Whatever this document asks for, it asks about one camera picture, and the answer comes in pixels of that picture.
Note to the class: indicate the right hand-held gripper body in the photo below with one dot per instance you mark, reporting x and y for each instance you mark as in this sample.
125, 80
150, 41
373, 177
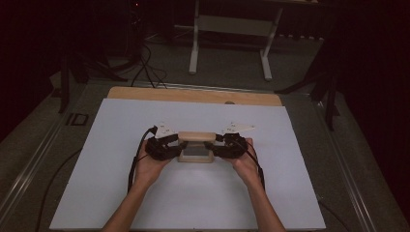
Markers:
233, 146

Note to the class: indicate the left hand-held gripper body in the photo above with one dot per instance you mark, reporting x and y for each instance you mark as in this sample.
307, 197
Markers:
159, 150

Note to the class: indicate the small wooden box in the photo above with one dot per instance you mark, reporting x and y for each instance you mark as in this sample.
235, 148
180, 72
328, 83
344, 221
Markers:
196, 137

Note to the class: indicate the person's right hand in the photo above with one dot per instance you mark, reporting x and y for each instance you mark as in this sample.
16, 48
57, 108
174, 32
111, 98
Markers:
246, 167

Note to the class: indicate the person's left hand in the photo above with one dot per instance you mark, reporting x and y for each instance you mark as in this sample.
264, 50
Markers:
150, 174

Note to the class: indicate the black floor socket plate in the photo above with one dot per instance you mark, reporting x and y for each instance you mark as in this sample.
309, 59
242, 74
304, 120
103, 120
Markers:
77, 119

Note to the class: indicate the black stand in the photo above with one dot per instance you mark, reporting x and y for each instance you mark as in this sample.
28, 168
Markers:
64, 83
330, 96

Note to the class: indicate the white metal desk frame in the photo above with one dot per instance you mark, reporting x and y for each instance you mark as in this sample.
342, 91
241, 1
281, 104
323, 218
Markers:
232, 25

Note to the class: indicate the metal floor rail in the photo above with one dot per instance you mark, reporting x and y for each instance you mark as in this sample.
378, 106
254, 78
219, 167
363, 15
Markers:
345, 167
29, 170

